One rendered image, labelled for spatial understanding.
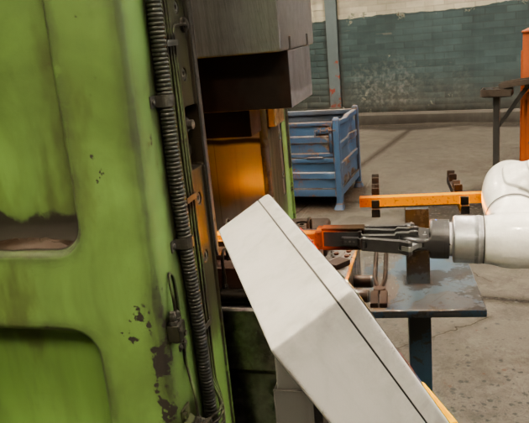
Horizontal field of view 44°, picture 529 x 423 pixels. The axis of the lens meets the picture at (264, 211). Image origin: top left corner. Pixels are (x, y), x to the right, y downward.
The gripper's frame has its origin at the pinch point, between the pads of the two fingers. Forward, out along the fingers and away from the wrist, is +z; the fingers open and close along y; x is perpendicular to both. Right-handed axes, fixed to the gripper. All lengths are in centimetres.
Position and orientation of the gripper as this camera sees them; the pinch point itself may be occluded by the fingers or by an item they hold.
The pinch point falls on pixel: (342, 237)
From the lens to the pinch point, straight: 127.5
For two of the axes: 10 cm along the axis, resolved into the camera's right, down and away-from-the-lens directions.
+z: -9.7, -0.1, 2.5
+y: 2.4, -2.8, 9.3
